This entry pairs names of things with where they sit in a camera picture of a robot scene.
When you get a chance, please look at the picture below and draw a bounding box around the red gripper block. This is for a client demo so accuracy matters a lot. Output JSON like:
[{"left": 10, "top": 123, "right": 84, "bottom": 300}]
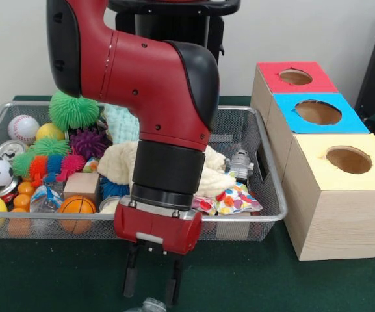
[{"left": 114, "top": 204, "right": 203, "bottom": 306}]

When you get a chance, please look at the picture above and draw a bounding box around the clear packet with blue print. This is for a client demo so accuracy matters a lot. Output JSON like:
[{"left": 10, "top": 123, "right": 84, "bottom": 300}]
[{"left": 140, "top": 297, "right": 168, "bottom": 312}]

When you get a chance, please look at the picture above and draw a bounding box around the white cloth with colourful dots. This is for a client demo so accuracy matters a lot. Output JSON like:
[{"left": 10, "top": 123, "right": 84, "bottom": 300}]
[{"left": 192, "top": 181, "right": 263, "bottom": 216}]

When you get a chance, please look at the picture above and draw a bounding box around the cream waffle cloth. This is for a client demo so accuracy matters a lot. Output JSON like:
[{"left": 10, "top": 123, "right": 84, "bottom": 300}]
[{"left": 97, "top": 142, "right": 237, "bottom": 215}]

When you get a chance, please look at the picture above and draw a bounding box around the green spiky rubber ball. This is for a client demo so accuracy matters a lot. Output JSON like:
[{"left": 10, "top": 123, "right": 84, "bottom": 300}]
[{"left": 48, "top": 90, "right": 100, "bottom": 131}]

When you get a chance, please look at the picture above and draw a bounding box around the wooden box with three holes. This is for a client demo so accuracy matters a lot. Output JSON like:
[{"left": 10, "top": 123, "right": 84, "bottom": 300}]
[{"left": 250, "top": 61, "right": 375, "bottom": 261}]

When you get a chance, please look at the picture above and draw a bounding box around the orange toy basketball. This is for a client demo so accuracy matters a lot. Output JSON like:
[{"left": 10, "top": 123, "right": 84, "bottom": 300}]
[{"left": 57, "top": 194, "right": 97, "bottom": 235}]

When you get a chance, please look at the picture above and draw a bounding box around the light wooden cube block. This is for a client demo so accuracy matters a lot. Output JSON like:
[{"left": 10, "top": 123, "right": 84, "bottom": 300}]
[{"left": 63, "top": 172, "right": 101, "bottom": 206}]

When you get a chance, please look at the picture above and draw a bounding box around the purple spiky rubber ball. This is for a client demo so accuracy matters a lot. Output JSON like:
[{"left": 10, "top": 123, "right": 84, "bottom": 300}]
[{"left": 69, "top": 128, "right": 112, "bottom": 160}]

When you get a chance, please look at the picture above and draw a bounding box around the rainbow spiky caterpillar toy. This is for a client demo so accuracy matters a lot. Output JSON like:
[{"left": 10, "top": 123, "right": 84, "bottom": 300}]
[{"left": 10, "top": 136, "right": 88, "bottom": 188}]

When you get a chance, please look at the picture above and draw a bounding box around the white baseball with red stitches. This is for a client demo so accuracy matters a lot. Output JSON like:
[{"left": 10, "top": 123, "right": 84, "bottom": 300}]
[{"left": 7, "top": 114, "right": 41, "bottom": 146}]

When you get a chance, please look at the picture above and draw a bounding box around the shallow wire mesh bin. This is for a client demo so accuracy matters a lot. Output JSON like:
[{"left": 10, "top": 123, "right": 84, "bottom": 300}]
[{"left": 0, "top": 100, "right": 288, "bottom": 242}]

